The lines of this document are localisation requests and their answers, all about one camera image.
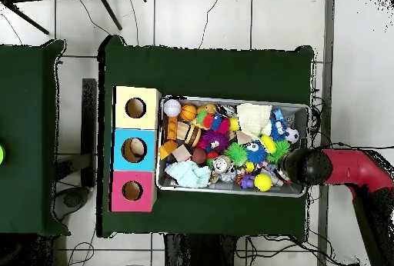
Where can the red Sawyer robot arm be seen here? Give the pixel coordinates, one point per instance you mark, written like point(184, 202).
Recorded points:
point(347, 167)

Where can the shallow clear mesh bin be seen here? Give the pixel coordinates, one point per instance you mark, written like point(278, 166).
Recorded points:
point(215, 189)

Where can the wooden three-hole box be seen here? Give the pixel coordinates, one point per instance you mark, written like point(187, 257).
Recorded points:
point(123, 118)

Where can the wooden toy burger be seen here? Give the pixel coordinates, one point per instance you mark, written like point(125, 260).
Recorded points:
point(192, 134)

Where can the brown toy football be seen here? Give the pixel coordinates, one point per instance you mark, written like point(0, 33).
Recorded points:
point(199, 156)

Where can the orange basketball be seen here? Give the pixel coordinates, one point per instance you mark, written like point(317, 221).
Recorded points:
point(188, 112)

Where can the white baseball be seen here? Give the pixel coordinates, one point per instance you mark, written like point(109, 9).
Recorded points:
point(172, 108)

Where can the mint waffle cloth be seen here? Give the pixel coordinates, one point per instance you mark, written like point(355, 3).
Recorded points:
point(187, 173)

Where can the cream waffle cloth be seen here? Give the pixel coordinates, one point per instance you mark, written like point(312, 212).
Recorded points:
point(254, 118)

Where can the dark green tablecloth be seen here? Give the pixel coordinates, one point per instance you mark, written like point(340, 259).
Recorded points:
point(200, 72)
point(24, 109)

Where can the yellow ball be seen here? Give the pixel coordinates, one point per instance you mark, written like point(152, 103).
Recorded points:
point(263, 182)

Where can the black-and-white soccer ball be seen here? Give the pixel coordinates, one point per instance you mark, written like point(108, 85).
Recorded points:
point(291, 135)

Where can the black floor stand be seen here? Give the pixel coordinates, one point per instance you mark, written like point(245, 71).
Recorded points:
point(89, 124)

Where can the grey round floor base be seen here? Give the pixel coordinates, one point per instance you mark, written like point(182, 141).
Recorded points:
point(74, 200)

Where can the black folding stand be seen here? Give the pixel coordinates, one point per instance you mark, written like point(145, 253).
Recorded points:
point(109, 10)

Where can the grey floor strip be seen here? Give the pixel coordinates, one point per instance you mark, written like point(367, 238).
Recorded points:
point(327, 32)

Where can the bright green ball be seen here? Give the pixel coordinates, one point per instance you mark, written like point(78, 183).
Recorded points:
point(1, 155)

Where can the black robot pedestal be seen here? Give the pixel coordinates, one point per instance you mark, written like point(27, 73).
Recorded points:
point(200, 253)

